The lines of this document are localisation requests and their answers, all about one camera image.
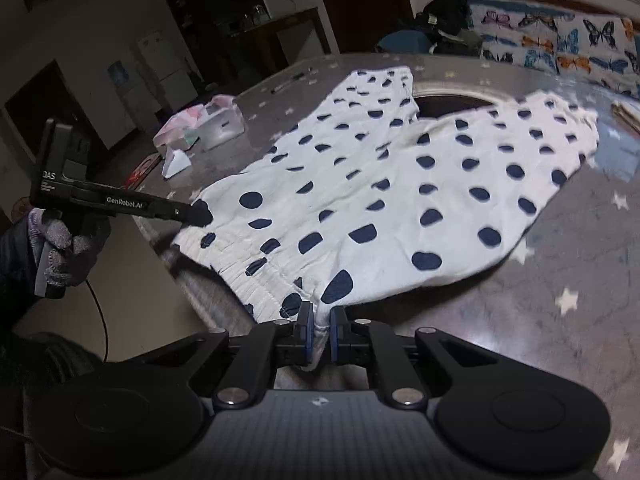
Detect red plastic item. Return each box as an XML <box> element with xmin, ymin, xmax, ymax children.
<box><xmin>125</xmin><ymin>152</ymin><xmax>163</xmax><ymax>186</ymax></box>

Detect grey star tablecloth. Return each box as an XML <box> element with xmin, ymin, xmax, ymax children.
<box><xmin>110</xmin><ymin>50</ymin><xmax>640</xmax><ymax>480</ymax></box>

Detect round white mat beige edge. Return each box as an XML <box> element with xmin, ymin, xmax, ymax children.
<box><xmin>412</xmin><ymin>79</ymin><xmax>526</xmax><ymax>111</ymax></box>

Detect black pen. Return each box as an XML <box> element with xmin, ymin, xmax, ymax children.
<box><xmin>270</xmin><ymin>72</ymin><xmax>307</xmax><ymax>94</ymax></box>

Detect brown wooden door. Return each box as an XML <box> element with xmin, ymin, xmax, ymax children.
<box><xmin>320</xmin><ymin>0</ymin><xmax>416</xmax><ymax>56</ymax></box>

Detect white plastic bag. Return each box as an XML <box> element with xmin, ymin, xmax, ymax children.
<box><xmin>152</xmin><ymin>94</ymin><xmax>247</xmax><ymax>179</ymax></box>

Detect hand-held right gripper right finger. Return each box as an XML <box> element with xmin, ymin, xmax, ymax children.
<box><xmin>330</xmin><ymin>306</ymin><xmax>506</xmax><ymax>409</ymax></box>

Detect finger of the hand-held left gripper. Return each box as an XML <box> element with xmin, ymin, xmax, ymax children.
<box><xmin>148</xmin><ymin>199</ymin><xmax>213</xmax><ymax>227</ymax></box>

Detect black jacket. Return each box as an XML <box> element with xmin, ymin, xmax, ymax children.
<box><xmin>422</xmin><ymin>0</ymin><xmax>483</xmax><ymax>36</ymax></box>

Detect dark display cabinet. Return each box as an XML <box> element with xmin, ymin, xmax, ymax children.
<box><xmin>164</xmin><ymin>0</ymin><xmax>268</xmax><ymax>61</ymax></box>

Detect person's left hand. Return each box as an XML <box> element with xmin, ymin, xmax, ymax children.
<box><xmin>27</xmin><ymin>207</ymin><xmax>99</xmax><ymax>289</ymax></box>

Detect wooden side table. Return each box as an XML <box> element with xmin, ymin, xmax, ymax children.
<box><xmin>214</xmin><ymin>7</ymin><xmax>335</xmax><ymax>78</ymax></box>

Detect olive green garment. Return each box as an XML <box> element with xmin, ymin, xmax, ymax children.
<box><xmin>432</xmin><ymin>30</ymin><xmax>483</xmax><ymax>56</ymax></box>

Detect white refrigerator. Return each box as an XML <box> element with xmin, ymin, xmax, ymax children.
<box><xmin>134</xmin><ymin>30</ymin><xmax>198</xmax><ymax>111</ymax></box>

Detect black round induction cooktop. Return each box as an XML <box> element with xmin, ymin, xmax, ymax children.
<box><xmin>414</xmin><ymin>91</ymin><xmax>498</xmax><ymax>120</ymax></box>

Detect white polka dot pants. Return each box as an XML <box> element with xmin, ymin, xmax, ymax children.
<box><xmin>170</xmin><ymin>64</ymin><xmax>601</xmax><ymax>368</ymax></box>

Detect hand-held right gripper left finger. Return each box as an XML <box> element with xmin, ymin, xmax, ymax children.
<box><xmin>132</xmin><ymin>302</ymin><xmax>317</xmax><ymax>409</ymax></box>

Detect black cable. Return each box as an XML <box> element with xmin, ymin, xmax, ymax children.
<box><xmin>84</xmin><ymin>279</ymin><xmax>108</xmax><ymax>361</ymax></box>

